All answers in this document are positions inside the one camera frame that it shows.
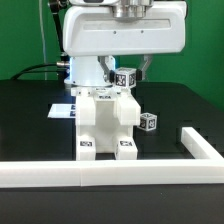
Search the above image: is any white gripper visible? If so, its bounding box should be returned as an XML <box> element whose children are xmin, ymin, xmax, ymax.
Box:
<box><xmin>63</xmin><ymin>1</ymin><xmax>187</xmax><ymax>83</ymax></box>

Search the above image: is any white tagged nut cube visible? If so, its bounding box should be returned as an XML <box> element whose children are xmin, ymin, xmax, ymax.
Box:
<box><xmin>115</xmin><ymin>67</ymin><xmax>136</xmax><ymax>88</ymax></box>
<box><xmin>139</xmin><ymin>112</ymin><xmax>157</xmax><ymax>131</ymax></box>

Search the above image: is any white chair back part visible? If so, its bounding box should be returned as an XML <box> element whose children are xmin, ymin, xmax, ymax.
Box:
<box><xmin>71</xmin><ymin>87</ymin><xmax>141</xmax><ymax>126</ymax></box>

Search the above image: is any white chair seat part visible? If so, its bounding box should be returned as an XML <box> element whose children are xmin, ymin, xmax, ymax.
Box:
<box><xmin>94</xmin><ymin>101</ymin><xmax>133</xmax><ymax>153</ymax></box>

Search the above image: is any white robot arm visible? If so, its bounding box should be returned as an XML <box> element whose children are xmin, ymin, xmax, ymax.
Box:
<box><xmin>63</xmin><ymin>0</ymin><xmax>187</xmax><ymax>87</ymax></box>

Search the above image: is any white base tag sheet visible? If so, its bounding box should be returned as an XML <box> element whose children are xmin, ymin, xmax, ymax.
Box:
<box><xmin>48</xmin><ymin>104</ymin><xmax>76</xmax><ymax>118</ymax></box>

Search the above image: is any white U-shaped obstacle fence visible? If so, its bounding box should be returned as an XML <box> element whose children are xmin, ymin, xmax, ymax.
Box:
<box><xmin>0</xmin><ymin>127</ymin><xmax>224</xmax><ymax>188</ymax></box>

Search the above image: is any black cable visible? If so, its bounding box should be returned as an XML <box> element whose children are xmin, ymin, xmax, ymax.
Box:
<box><xmin>11</xmin><ymin>63</ymin><xmax>71</xmax><ymax>80</ymax></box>

